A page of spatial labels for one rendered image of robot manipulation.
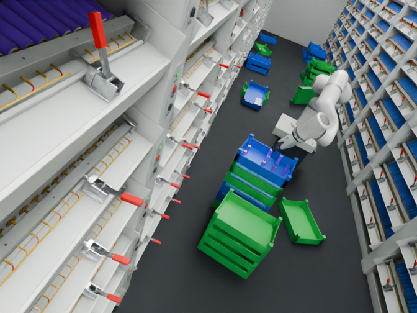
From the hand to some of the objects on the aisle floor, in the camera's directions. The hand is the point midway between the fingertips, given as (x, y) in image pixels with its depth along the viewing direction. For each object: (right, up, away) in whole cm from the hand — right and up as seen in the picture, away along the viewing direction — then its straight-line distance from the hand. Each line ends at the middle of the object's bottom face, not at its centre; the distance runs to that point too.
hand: (277, 148), depth 150 cm
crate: (+22, -49, +34) cm, 64 cm away
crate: (+75, +62, +189) cm, 212 cm away
